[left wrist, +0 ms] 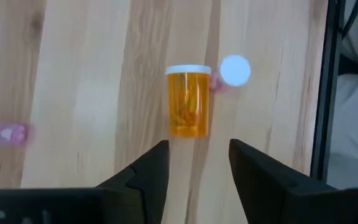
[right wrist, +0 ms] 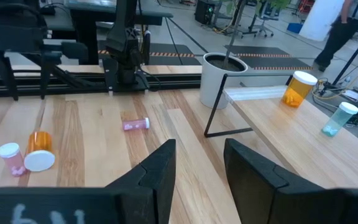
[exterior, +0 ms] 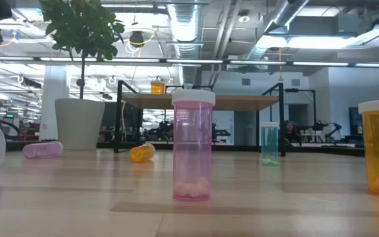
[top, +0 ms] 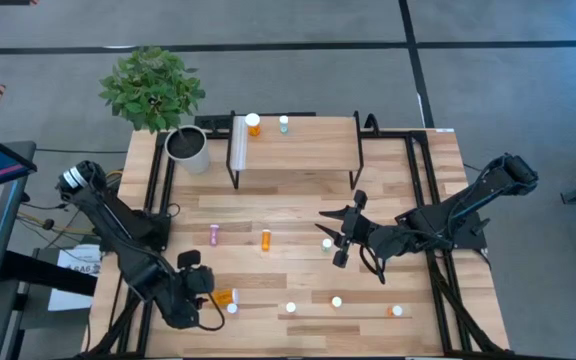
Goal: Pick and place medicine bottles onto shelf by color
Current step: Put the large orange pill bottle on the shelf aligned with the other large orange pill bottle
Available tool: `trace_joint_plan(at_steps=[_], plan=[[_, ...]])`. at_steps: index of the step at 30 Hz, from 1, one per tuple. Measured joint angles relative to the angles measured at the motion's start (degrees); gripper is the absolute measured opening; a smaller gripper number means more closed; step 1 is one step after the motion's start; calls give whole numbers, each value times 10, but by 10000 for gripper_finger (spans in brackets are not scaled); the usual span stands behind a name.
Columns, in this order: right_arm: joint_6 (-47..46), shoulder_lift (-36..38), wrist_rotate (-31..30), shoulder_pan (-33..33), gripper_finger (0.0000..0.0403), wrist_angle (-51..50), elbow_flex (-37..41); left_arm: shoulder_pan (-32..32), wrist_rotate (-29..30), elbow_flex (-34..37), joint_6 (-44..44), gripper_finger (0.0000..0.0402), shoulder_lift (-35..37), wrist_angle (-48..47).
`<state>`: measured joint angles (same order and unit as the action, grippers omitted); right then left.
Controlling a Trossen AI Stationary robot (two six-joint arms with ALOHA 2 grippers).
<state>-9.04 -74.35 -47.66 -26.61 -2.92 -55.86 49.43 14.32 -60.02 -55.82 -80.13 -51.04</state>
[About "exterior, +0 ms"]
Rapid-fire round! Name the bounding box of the tall pink medicine bottle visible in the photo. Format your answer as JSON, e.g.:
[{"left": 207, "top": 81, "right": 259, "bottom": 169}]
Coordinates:
[{"left": 171, "top": 89, "right": 216, "bottom": 202}]

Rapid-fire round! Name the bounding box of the small orange medicine bottle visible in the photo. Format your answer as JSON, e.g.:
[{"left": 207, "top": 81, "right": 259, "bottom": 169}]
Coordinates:
[{"left": 128, "top": 143, "right": 157, "bottom": 164}]

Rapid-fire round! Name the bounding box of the small pink medicine bottle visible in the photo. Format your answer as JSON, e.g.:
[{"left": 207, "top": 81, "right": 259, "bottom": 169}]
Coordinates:
[{"left": 22, "top": 141, "right": 64, "bottom": 160}]

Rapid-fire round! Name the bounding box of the black background robot station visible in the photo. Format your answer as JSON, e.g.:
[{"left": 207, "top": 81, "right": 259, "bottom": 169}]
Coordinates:
[
  {"left": 213, "top": 123, "right": 232, "bottom": 143},
  {"left": 143, "top": 120, "right": 174, "bottom": 142}
]

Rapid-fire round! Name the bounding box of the long led light bar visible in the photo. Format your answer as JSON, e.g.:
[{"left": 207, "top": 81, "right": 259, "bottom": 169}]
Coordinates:
[{"left": 0, "top": 55, "right": 379, "bottom": 68}]

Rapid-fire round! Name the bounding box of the person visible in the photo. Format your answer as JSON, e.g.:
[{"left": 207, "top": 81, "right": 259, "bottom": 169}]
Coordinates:
[{"left": 284, "top": 120, "right": 301, "bottom": 145}]

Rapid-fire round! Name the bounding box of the white plant pot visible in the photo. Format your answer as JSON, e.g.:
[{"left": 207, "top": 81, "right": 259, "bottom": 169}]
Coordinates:
[{"left": 54, "top": 97, "right": 106, "bottom": 151}]

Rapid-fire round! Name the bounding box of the green leafy potted tree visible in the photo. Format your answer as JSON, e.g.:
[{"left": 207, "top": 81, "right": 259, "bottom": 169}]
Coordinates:
[{"left": 39, "top": 0, "right": 126, "bottom": 99}]

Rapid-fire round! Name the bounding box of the wooden shelf black frame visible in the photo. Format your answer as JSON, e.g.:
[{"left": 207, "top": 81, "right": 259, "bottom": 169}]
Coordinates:
[{"left": 113, "top": 80, "right": 286, "bottom": 157}]

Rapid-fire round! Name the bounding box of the silver round ventilation duct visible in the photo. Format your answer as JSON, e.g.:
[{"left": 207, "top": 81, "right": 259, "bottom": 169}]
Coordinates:
[
  {"left": 243, "top": 0, "right": 311, "bottom": 61},
  {"left": 165, "top": 0, "right": 204, "bottom": 60}
]

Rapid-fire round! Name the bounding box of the black metal background frame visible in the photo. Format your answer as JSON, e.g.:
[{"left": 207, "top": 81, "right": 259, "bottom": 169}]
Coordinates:
[{"left": 284, "top": 87, "right": 318, "bottom": 132}]

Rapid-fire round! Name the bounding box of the black aluminium rail frame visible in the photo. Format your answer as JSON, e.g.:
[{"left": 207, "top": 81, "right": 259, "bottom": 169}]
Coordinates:
[
  {"left": 284, "top": 144, "right": 365, "bottom": 157},
  {"left": 5, "top": 140, "right": 115, "bottom": 153}
]

